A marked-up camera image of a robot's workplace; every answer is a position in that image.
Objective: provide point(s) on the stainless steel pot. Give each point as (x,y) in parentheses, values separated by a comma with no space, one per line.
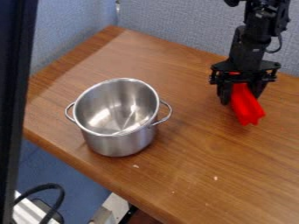
(118,113)

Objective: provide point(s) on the black foreground arm link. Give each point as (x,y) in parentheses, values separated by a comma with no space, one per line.
(18,17)

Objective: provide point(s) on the white device with black pad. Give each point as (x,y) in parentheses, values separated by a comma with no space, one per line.
(30,213)

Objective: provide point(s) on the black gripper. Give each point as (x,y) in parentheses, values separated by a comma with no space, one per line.
(244,66)

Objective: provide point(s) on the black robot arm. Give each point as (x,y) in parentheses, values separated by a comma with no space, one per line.
(266,16)

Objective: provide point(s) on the white table leg bracket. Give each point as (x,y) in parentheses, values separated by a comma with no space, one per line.
(112,211)

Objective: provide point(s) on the red plastic block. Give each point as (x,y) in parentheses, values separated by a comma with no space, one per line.
(244,105)

